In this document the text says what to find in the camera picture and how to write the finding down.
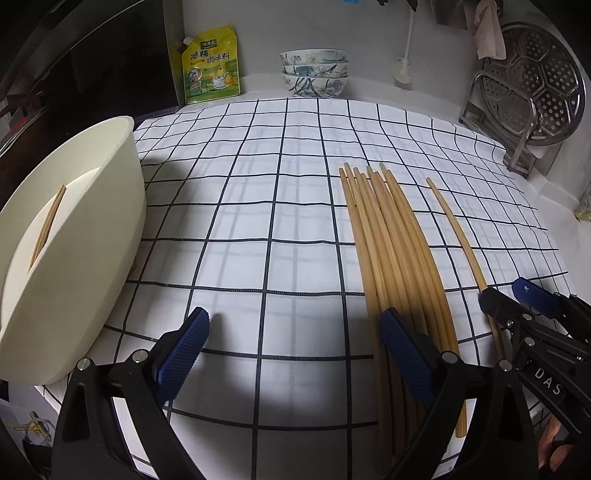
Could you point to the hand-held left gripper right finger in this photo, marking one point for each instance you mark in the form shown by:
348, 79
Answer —
406, 355

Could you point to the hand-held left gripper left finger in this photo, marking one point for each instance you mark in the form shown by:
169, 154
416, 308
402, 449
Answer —
184, 350

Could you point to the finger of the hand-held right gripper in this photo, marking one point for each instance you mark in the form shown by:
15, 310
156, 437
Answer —
501, 304
535, 295

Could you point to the tan wooden chopstick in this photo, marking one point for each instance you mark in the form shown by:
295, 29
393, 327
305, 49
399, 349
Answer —
48, 226
461, 240

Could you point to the bundle of wooden chopsticks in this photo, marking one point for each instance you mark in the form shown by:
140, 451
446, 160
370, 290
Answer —
392, 258

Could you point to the cream plastic container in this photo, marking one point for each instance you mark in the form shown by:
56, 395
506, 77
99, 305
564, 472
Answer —
92, 258

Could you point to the metal dish rack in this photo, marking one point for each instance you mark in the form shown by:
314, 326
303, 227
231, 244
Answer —
521, 152

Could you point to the white black checked tablecloth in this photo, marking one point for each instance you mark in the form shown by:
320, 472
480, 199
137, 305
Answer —
277, 207

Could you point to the perforated metal steamer plate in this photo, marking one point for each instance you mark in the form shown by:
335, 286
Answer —
549, 83

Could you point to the pink hanging cloth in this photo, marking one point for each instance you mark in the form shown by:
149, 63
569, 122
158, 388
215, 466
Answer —
489, 32

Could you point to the yellow seasoning pouch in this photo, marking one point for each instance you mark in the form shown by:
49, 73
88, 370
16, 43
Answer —
212, 69

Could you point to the floral ceramic bowl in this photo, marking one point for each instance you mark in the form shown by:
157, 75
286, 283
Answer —
314, 70
314, 56
314, 86

